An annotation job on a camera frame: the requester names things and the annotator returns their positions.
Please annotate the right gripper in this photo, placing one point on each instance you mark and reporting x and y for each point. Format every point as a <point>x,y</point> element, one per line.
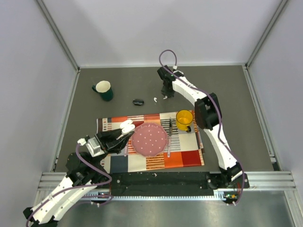
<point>165,93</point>

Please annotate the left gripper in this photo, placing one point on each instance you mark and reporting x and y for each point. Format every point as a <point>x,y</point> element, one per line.
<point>105,139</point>

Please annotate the white earbud case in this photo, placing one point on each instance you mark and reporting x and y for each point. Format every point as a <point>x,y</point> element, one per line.
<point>127,127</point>

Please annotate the black earbud charging case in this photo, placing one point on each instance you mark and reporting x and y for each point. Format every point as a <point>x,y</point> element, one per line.
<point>138,102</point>

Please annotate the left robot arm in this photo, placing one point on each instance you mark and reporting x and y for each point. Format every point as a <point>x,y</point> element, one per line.
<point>85,173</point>

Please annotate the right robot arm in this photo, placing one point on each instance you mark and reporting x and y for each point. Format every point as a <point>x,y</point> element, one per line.
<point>208,117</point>

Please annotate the yellow enamel mug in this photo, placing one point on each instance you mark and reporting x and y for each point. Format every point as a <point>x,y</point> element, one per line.
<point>184,119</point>

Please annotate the black knife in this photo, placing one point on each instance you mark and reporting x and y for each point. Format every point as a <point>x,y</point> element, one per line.
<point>170,127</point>

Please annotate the pink dotted plate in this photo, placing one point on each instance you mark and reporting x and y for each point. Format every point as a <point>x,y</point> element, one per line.
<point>149,139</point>

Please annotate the dark green mug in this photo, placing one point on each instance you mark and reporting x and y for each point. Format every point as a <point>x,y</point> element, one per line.
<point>104,89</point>

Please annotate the pink handled fork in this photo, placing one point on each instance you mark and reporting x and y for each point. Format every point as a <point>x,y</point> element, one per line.
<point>126,150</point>

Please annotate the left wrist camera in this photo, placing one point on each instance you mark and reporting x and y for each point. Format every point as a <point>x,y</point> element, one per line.
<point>94,147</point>

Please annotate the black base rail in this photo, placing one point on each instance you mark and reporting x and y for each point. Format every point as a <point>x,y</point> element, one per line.
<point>165,183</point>

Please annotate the grey cable duct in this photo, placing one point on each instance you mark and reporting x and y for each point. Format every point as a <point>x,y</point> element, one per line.
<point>216,196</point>

